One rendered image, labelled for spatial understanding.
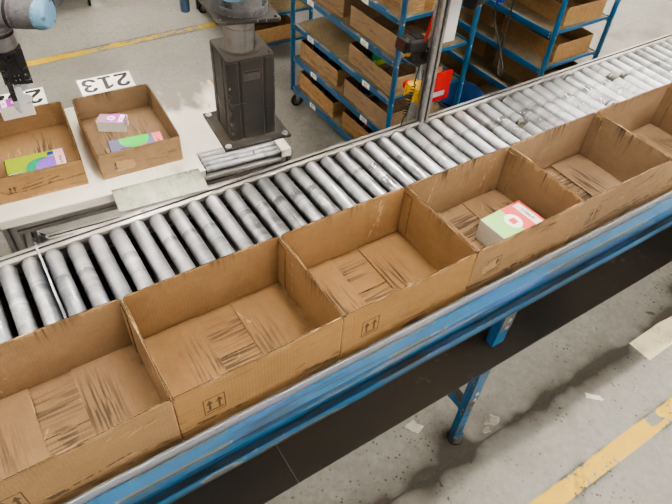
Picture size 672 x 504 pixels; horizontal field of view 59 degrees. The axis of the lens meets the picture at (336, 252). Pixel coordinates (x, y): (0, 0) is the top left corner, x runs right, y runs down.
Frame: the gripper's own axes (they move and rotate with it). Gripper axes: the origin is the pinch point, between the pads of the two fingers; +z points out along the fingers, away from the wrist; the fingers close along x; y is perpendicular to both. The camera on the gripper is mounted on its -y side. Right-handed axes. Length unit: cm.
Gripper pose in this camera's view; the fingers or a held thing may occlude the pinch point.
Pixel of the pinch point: (16, 105)
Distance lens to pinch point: 229.3
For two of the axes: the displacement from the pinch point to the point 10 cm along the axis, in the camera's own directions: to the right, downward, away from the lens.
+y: 8.8, -3.1, 3.7
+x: -4.8, -6.5, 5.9
